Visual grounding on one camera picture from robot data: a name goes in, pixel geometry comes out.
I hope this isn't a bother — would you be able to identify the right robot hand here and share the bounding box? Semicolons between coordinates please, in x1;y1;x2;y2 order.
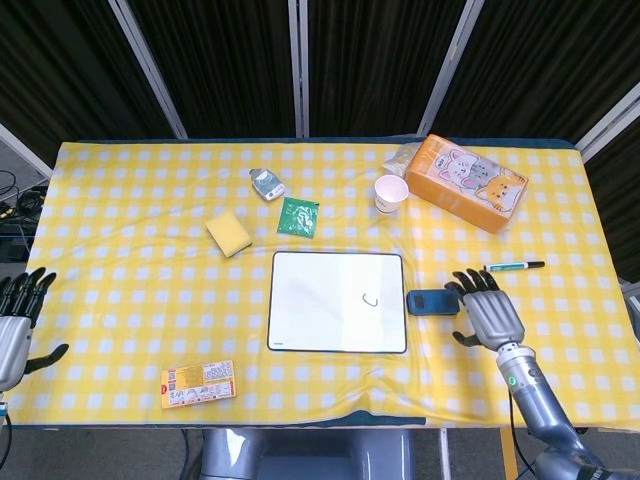
443;268;526;351

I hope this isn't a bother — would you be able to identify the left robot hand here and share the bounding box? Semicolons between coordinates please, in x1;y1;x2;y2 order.
0;267;70;393

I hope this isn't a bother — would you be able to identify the blue whiteboard eraser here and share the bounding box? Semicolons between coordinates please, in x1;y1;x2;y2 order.
406;288;460;317

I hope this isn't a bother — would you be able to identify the green marker pen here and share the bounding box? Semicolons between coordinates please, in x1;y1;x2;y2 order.
482;259;547;274

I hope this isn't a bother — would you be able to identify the orange cat tissue pack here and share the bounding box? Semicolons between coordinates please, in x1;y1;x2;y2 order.
404;133;530;235

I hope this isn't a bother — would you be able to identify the white paper cup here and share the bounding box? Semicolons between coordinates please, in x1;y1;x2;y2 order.
374;174;410;216

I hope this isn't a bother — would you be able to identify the yellow checkered tablecloth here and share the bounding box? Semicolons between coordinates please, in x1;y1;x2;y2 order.
6;133;640;429

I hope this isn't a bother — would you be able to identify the clear plastic bag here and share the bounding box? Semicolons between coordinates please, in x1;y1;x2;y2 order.
382;143;421;177

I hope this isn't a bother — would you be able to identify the yellow printed carton box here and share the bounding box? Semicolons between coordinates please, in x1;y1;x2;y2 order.
160;359;238;410

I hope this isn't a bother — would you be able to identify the green tea sachet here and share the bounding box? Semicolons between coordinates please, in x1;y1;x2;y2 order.
276;196;321;239

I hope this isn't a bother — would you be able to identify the grey robot torso base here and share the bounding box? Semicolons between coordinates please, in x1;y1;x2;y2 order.
199;428;416;480

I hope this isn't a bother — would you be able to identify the yellow sponge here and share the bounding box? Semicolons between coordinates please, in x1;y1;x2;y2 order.
204;209;254;259

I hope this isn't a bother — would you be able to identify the grey green snack packet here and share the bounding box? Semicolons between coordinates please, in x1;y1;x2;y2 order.
249;167;287;202

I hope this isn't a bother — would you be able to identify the black folding screen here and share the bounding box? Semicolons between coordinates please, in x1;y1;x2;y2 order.
0;0;640;281

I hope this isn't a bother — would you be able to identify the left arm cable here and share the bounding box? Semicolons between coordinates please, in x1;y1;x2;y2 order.
0;394;14;480

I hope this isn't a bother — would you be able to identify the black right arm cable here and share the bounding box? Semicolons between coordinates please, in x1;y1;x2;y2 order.
507;387;539;480

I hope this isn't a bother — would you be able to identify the black cables bundle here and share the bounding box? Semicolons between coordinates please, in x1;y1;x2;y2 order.
0;169;49;261

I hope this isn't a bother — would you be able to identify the white whiteboard with black frame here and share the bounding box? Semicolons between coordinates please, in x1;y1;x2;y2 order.
266;250;408;355

